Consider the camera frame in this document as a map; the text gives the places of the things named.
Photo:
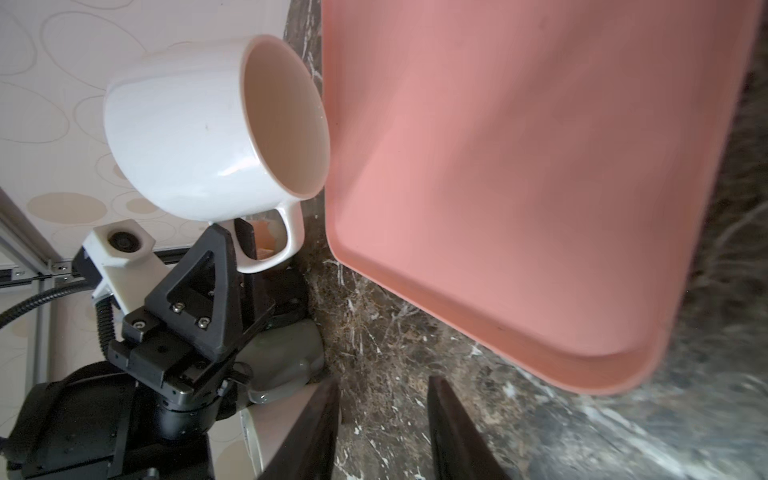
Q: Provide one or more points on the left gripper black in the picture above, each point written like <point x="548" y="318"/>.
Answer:
<point x="181" y="349"/>

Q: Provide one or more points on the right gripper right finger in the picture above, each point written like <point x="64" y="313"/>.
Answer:
<point x="458" y="450"/>

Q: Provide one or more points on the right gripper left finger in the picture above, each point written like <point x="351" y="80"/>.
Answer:
<point x="308" y="452"/>

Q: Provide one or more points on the grey mug handle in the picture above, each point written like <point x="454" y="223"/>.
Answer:
<point x="280" y="361"/>

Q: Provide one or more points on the cream and pink mug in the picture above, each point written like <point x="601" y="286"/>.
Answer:
<point x="270" y="234"/>

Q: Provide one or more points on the white mug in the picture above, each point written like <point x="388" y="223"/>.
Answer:
<point x="218" y="131"/>

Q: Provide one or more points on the pink plastic tray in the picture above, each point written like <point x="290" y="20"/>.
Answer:
<point x="533" y="173"/>

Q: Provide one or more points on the pale pink mug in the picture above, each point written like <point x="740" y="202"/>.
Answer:
<point x="266" y="426"/>

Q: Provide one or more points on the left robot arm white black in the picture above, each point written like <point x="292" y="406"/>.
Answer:
<point x="91" y="425"/>

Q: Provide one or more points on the left aluminium crossbar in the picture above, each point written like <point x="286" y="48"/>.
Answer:
<point x="25" y="255"/>

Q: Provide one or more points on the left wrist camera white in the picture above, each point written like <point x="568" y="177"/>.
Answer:
<point x="118" y="260"/>

